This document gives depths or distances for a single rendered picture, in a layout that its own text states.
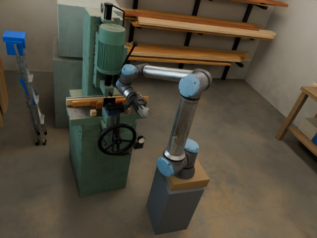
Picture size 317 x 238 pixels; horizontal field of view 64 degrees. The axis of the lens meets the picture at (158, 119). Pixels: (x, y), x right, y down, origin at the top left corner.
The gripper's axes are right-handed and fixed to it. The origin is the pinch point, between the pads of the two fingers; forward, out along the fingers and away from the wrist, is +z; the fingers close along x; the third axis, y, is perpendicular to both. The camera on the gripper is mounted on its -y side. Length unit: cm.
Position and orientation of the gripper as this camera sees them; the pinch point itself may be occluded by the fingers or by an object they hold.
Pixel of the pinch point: (144, 115)
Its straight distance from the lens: 172.5
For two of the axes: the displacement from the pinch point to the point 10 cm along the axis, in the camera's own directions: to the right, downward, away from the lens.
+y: 8.0, -2.7, 5.4
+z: 5.6, 6.6, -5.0
